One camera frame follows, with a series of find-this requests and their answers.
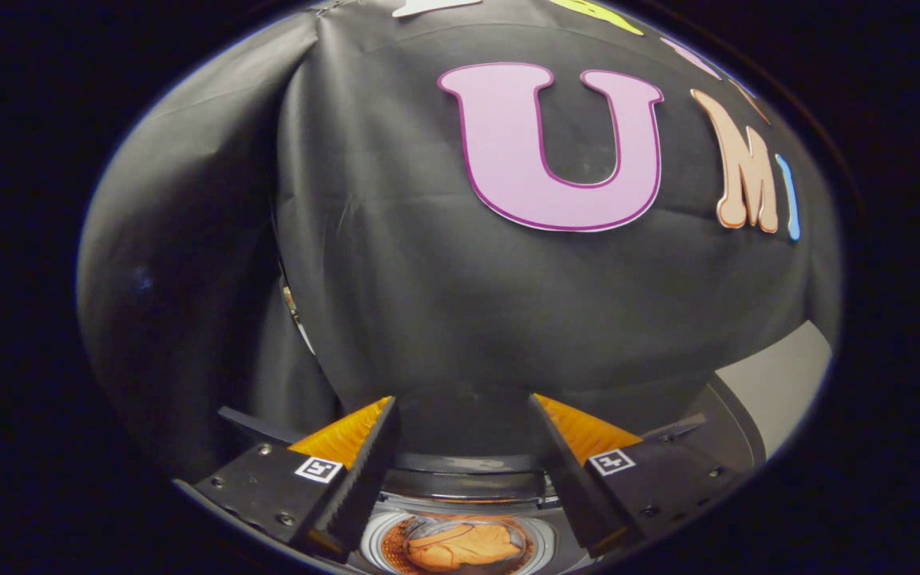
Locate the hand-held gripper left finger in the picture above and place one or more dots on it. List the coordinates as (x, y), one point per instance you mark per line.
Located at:
(360, 475)

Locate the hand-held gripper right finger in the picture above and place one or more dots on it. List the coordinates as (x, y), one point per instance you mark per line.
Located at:
(565, 475)

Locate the yellow polo shirt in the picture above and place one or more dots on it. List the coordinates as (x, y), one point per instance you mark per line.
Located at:
(468, 547)

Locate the black backdrop cloth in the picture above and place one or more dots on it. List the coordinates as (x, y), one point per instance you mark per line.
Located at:
(428, 279)

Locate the beige cabinet with dark frame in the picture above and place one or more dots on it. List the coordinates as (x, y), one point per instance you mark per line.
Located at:
(787, 383)

